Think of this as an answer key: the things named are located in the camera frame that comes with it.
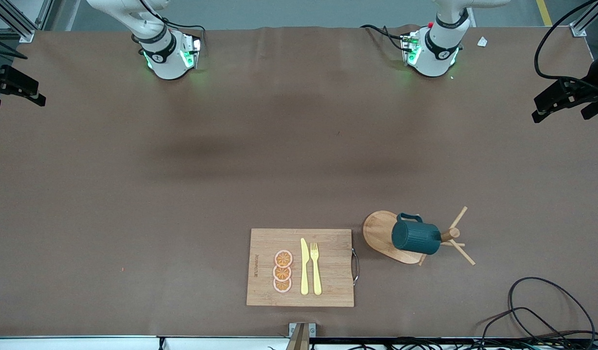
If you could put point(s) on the dark teal ribbed cup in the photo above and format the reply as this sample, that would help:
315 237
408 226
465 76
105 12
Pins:
415 238

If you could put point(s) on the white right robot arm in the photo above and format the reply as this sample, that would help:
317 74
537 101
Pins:
165 63

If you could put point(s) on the white paper scrap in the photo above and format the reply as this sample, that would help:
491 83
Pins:
482 42

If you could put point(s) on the wooden mug tree rack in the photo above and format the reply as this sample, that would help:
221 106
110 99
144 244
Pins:
379 233

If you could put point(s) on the bamboo cutting board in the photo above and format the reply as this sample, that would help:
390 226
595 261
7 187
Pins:
335 272

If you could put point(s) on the yellow plastic fork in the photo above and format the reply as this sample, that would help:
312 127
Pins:
316 277

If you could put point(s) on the yellow plastic knife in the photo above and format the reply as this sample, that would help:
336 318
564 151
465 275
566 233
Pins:
304 272

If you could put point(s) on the toy orange slice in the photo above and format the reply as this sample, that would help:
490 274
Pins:
283 258

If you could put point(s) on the aluminium frame profile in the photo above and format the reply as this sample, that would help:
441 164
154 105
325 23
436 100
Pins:
578 30
24 35

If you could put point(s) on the white table edge rail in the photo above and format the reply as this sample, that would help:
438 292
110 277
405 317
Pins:
85 342

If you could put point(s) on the aluminium profile post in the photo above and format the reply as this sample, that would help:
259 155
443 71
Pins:
301 335

